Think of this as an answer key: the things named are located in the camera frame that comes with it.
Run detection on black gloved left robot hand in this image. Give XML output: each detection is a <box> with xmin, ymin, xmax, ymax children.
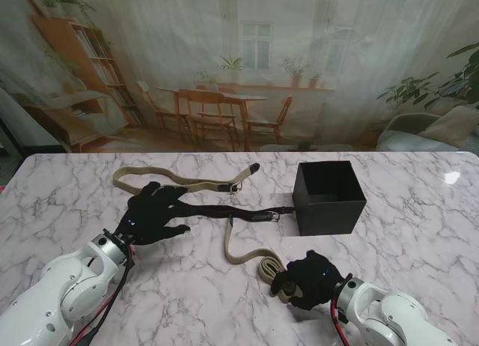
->
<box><xmin>115</xmin><ymin>180</ymin><xmax>192</xmax><ymax>247</ymax></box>

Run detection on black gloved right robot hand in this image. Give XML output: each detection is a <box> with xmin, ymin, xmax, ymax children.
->
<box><xmin>270</xmin><ymin>249</ymin><xmax>353</xmax><ymax>312</ymax></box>

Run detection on beige braided belt silver buckle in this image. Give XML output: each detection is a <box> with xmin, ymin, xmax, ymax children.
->
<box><xmin>223</xmin><ymin>216</ymin><xmax>301</xmax><ymax>304</ymax></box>
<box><xmin>113</xmin><ymin>163</ymin><xmax>261</xmax><ymax>194</ymax></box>

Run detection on black woven belt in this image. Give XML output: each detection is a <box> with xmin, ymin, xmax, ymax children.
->
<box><xmin>174</xmin><ymin>201</ymin><xmax>296</xmax><ymax>223</ymax></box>

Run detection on black square storage box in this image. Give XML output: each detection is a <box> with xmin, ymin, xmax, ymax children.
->
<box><xmin>293</xmin><ymin>160</ymin><xmax>367</xmax><ymax>237</ymax></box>

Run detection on printed room scene backdrop curtain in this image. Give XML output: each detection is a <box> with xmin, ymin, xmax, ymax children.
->
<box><xmin>0</xmin><ymin>0</ymin><xmax>479</xmax><ymax>154</ymax></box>

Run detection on red black right arm cables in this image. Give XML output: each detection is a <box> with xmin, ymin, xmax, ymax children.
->
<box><xmin>329</xmin><ymin>297</ymin><xmax>355</xmax><ymax>346</ymax></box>

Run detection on red black arm cables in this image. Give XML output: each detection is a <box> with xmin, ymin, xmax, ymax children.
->
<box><xmin>329</xmin><ymin>297</ymin><xmax>355</xmax><ymax>346</ymax></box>
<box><xmin>69</xmin><ymin>244</ymin><xmax>136</xmax><ymax>346</ymax></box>

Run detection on red black left arm cables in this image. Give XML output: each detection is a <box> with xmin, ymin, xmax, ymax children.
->
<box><xmin>69</xmin><ymin>244</ymin><xmax>136</xmax><ymax>346</ymax></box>

